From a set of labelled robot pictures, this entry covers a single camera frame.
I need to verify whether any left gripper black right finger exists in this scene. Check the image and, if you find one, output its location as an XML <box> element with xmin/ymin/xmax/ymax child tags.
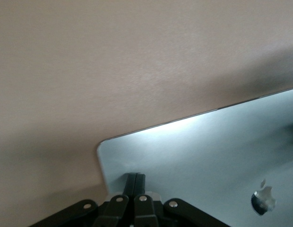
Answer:
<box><xmin>134</xmin><ymin>173</ymin><xmax>223</xmax><ymax>227</ymax></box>

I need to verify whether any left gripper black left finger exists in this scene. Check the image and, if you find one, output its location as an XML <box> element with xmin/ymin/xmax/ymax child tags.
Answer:
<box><xmin>30</xmin><ymin>173</ymin><xmax>137</xmax><ymax>227</ymax></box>

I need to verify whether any grey apple laptop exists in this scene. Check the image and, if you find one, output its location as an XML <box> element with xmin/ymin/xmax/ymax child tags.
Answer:
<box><xmin>96</xmin><ymin>87</ymin><xmax>293</xmax><ymax>227</ymax></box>

